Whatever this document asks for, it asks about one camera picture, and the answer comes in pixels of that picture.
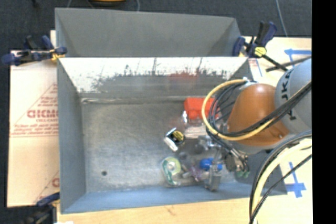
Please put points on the orange-red box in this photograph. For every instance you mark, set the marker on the orange-red box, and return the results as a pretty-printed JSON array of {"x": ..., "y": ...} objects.
[{"x": 195, "y": 108}]

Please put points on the blue round thing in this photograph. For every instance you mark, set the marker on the blue round thing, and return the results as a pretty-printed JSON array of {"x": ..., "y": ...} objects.
[{"x": 206, "y": 163}]

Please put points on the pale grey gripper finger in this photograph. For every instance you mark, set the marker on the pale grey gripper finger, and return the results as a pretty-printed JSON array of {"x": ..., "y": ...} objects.
[
  {"x": 214, "y": 181},
  {"x": 217, "y": 157}
]

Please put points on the grey metal bin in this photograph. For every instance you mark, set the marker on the grey metal bin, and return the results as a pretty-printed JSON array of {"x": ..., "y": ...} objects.
[{"x": 118, "y": 139}]

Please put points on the green and white tape roll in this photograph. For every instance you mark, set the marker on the green and white tape roll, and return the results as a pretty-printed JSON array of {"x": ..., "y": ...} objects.
[{"x": 171, "y": 170}]

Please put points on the clear glass thing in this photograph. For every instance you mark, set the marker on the clear glass thing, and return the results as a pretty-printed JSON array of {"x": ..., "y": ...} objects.
[{"x": 206, "y": 142}]

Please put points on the purple clear plastic thing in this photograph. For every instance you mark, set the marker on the purple clear plastic thing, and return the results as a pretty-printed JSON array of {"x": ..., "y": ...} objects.
[{"x": 195, "y": 173}]

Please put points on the brown cardboard board red print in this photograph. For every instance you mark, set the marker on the brown cardboard board red print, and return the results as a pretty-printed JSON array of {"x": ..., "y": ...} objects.
[{"x": 31, "y": 154}]

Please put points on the black yellow and white tool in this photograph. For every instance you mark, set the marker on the black yellow and white tool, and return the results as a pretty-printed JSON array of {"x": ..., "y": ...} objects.
[{"x": 175, "y": 138}]

